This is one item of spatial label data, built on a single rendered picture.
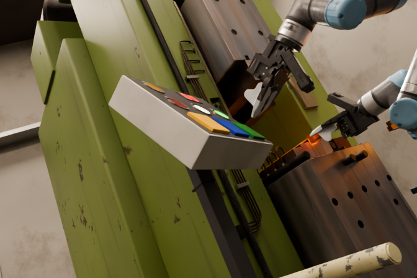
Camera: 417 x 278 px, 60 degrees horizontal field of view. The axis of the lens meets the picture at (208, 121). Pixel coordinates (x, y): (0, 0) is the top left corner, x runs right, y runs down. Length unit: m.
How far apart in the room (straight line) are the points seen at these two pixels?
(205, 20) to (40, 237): 4.09
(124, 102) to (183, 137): 0.19
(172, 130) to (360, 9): 0.47
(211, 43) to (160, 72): 0.26
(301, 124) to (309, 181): 0.52
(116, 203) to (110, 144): 0.26
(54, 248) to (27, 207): 0.64
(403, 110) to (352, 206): 0.39
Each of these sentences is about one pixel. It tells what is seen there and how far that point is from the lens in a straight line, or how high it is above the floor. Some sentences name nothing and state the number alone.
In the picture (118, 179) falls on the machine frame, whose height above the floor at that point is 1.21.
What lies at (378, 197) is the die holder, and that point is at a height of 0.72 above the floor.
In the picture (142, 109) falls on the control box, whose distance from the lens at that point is 0.80.
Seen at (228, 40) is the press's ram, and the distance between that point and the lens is 1.42.
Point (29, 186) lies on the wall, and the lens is 5.32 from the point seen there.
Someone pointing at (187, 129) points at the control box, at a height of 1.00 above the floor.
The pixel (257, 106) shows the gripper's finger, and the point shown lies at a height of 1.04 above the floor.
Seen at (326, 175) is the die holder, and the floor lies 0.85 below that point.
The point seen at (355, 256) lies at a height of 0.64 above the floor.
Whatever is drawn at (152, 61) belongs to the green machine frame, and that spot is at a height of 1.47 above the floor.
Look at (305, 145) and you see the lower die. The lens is 1.33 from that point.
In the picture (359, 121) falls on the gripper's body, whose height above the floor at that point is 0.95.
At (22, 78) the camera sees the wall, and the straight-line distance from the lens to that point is 6.06.
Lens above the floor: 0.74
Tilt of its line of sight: 20 degrees up
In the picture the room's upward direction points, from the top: 25 degrees counter-clockwise
